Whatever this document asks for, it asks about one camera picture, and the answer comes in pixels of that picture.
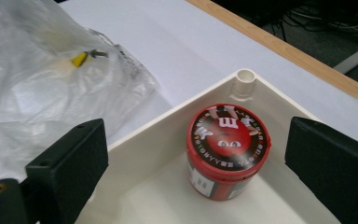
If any wooden table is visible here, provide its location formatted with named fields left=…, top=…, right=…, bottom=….
left=186, top=0, right=358, bottom=110

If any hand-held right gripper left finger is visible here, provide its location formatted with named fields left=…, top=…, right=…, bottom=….
left=25, top=118, right=110, bottom=224

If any red candy jar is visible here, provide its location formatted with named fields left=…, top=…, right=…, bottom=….
left=186, top=103, right=272, bottom=203

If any clear plastic bag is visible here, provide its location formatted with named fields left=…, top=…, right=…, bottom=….
left=0, top=0, right=162, bottom=187

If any white plastic tray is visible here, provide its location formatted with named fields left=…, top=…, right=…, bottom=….
left=74, top=68, right=343, bottom=224

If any white metal stand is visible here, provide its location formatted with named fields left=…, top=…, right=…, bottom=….
left=333, top=37, right=358, bottom=76

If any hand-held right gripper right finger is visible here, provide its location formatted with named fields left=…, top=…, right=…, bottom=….
left=284, top=116, right=358, bottom=224

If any bundle of black cables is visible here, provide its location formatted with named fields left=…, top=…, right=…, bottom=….
left=260, top=4, right=358, bottom=43

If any white paper sheet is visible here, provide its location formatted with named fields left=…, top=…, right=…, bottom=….
left=58, top=0, right=358, bottom=151

